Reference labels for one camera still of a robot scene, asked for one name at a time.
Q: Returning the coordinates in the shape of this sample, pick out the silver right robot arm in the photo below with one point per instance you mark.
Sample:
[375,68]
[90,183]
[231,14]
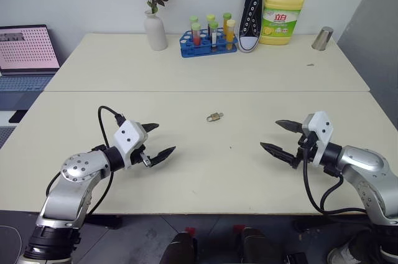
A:
[363,161]

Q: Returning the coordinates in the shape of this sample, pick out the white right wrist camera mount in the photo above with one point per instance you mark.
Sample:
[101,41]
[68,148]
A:
[321,127]

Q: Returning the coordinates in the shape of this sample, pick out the green capped red liquid tube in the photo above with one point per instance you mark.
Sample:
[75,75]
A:
[196,35]

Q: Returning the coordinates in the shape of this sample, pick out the green capped orange tube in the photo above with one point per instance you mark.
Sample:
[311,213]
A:
[227,19]

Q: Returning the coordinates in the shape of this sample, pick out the green capped empty tube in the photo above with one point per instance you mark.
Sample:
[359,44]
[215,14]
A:
[194,21]

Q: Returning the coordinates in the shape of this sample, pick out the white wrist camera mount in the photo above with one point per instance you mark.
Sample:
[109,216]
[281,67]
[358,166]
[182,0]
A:
[127,138]
[321,127]

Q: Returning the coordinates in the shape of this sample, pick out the black canvas sneaker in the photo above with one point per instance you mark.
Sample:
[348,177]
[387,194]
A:
[252,12]

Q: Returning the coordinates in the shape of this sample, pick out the blue test tube rack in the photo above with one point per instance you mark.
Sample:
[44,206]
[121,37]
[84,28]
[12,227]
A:
[189,50]

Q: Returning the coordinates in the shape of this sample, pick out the green capped dark tube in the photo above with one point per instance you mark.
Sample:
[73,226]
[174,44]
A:
[214,35]

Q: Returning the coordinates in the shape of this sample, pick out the open laptop computer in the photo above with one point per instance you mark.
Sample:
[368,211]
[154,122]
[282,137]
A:
[25,46]

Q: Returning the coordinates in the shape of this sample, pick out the yellow capped orange tube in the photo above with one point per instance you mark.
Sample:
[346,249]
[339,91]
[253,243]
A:
[230,33]

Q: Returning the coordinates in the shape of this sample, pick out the white ceramic vase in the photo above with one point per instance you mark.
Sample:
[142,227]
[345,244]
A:
[155,32]

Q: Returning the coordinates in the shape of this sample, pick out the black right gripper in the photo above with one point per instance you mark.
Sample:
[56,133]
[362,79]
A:
[306,150]

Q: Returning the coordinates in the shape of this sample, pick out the steel metal cup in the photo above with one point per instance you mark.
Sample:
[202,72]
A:
[322,38]

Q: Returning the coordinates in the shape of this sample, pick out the small brass padlock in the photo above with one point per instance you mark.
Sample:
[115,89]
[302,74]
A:
[212,118]

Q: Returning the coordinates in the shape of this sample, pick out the dark rounded shape red tip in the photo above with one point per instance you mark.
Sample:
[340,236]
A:
[252,243]
[183,247]

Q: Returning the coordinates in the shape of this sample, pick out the grey white worn shoe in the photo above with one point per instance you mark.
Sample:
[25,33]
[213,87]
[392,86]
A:
[348,250]

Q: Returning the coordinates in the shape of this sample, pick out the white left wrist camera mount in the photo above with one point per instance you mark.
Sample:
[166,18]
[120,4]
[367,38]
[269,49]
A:
[127,138]

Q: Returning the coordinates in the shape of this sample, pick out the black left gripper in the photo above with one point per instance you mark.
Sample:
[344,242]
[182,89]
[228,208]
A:
[137,156]

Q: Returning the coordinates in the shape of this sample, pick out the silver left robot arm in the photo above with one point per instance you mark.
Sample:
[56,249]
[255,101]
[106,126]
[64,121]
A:
[77,167]

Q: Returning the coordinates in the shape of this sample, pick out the yellow detergent pump bottle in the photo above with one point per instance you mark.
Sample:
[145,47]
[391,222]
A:
[281,21]

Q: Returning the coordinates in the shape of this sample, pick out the black flat device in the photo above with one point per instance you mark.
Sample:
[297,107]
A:
[18,116]

